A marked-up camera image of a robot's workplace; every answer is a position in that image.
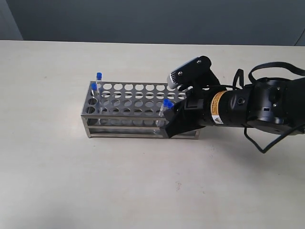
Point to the stainless steel tube rack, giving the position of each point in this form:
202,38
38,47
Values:
127,109

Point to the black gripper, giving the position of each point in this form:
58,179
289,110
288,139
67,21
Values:
195,112

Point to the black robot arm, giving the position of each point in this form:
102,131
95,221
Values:
272,105

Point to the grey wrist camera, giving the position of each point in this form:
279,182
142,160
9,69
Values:
186,71

